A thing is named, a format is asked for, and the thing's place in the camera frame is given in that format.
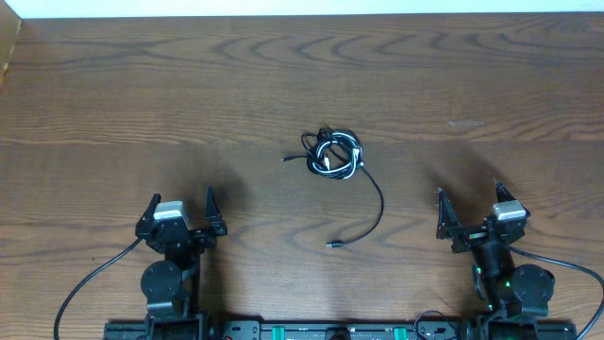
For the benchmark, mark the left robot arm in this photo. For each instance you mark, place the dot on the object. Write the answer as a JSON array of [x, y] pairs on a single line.
[[171, 285]]

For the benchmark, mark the cardboard panel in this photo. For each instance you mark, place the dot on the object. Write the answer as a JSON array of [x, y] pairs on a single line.
[[10, 26]]

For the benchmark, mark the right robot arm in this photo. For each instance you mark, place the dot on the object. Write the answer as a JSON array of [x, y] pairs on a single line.
[[517, 295]]

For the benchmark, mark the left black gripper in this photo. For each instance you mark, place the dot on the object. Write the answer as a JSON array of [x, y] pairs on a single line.
[[218, 227]]

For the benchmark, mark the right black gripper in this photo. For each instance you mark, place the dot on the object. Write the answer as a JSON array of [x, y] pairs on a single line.
[[449, 228]]

